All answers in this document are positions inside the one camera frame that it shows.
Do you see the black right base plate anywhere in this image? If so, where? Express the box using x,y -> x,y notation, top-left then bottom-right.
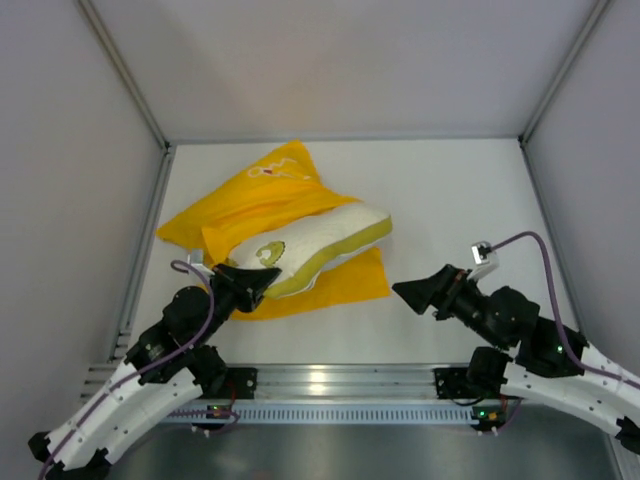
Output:
433,367 -> 478,401

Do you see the white pillow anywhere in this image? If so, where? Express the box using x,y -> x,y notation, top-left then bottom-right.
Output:
228,202 -> 393,299

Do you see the right aluminium frame post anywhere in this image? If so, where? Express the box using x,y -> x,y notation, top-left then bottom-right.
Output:
518,0 -> 615,150

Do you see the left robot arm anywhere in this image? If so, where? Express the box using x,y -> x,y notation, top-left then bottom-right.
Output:
28,260 -> 281,479

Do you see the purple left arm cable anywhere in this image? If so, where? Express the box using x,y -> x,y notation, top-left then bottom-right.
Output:
37,258 -> 241,480

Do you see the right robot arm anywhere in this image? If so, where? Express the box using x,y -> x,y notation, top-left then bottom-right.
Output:
392,264 -> 639,453

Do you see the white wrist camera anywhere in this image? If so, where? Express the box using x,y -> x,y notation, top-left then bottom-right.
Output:
468,241 -> 499,282
187,249 -> 213,277

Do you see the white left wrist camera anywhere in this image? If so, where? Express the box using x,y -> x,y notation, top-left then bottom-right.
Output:
187,249 -> 213,277

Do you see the left aluminium frame post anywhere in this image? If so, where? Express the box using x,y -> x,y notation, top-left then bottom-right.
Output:
75,0 -> 171,151

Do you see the aluminium frame post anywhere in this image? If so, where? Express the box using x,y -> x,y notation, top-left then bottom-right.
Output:
75,0 -> 171,151
518,0 -> 615,150

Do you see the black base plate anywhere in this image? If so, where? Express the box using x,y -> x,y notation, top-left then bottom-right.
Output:
218,367 -> 258,400
433,367 -> 478,401

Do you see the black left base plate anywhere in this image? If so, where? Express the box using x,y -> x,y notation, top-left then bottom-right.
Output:
218,367 -> 258,400

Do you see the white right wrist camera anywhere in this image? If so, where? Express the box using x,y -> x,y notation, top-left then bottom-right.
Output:
468,241 -> 499,282

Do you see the yellow Pikachu pillowcase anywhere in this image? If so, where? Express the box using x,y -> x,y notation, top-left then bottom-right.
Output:
156,140 -> 390,321

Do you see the aluminium mounting rail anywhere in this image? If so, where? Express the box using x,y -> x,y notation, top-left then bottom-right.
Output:
79,362 -> 624,401

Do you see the white slotted cable duct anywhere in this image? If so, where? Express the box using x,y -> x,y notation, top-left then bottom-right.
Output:
165,404 -> 479,426

